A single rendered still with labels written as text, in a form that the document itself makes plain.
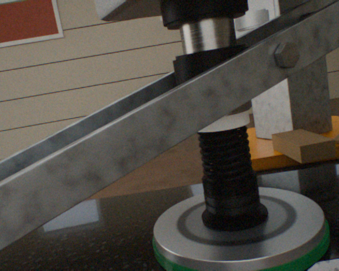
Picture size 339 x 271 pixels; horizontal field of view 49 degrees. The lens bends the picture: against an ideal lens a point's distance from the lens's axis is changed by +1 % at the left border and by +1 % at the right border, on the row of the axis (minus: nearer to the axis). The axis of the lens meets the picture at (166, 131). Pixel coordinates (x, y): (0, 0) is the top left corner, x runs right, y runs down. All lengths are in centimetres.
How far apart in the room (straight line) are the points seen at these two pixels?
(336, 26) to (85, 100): 625
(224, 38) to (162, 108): 12
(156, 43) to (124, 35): 57
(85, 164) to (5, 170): 13
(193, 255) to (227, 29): 25
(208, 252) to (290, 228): 10
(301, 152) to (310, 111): 30
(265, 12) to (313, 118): 40
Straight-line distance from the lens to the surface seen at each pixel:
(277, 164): 118
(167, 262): 44
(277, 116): 132
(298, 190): 64
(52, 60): 671
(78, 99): 665
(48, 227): 67
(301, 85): 131
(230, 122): 42
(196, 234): 46
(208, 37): 42
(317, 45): 47
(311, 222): 47
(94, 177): 34
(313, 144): 108
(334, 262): 45
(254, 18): 126
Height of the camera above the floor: 110
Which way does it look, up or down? 10 degrees down
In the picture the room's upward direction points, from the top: 10 degrees counter-clockwise
